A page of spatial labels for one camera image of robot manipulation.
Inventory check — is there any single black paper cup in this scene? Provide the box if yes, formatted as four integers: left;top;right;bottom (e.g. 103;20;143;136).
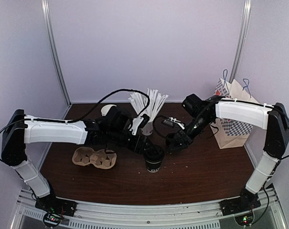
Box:
144;145;165;173

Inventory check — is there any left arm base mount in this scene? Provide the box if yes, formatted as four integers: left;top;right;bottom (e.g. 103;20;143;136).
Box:
35;195;77;217

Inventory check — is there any aluminium front frame rail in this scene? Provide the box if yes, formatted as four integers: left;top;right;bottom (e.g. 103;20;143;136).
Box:
8;187;289;229

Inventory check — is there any bundle of wrapped white straws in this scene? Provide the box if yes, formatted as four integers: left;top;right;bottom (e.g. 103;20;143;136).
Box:
128;88;169;122

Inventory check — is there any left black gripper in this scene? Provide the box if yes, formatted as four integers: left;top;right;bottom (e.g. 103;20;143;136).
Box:
107;128;155;155

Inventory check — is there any aluminium corner post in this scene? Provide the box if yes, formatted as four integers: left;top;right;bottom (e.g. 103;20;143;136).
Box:
41;0;72;106
229;0;252;83

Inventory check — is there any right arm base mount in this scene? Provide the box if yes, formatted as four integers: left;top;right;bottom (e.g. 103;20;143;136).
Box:
219;197;261;216

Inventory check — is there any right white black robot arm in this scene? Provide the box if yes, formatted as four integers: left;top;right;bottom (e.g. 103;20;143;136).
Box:
166;94;289;211

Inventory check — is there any left aluminium corner post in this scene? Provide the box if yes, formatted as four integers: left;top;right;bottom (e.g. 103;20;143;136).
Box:
41;0;72;106

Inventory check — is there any right aluminium corner post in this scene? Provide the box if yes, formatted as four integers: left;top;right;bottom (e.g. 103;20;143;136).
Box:
229;0;252;83

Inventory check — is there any stack of paper cups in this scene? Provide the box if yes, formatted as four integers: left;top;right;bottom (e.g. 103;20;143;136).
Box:
101;104;117;117

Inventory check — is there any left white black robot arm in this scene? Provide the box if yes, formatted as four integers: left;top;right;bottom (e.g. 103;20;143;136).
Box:
1;106;158;212

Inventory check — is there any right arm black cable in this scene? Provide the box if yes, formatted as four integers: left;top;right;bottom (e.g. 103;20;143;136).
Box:
152;115;173;140

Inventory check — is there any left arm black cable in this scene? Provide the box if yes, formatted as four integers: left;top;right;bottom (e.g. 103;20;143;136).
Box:
0;88;151;163

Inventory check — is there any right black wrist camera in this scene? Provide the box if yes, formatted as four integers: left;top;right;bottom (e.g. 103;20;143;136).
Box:
161;117;185;129

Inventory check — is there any checkered paper takeout bag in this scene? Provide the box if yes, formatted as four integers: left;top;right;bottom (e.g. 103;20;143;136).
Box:
210;69;257;149

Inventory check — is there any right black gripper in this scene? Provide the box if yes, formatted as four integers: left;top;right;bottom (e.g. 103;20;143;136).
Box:
168;114;213;153

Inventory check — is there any cardboard cup carrier tray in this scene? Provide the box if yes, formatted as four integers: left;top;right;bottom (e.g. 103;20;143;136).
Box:
72;147;117;170

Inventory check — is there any black coffee cup lid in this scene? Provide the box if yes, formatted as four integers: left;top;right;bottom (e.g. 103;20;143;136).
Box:
144;145;164;162

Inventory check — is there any stack of black lids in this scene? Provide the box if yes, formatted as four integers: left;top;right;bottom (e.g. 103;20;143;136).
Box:
165;133;180;152

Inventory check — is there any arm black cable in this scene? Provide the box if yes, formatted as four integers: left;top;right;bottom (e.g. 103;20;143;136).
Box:
0;88;151;163
152;115;173;140

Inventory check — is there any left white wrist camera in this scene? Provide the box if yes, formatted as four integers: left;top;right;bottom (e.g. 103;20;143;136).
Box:
129;114;150;135

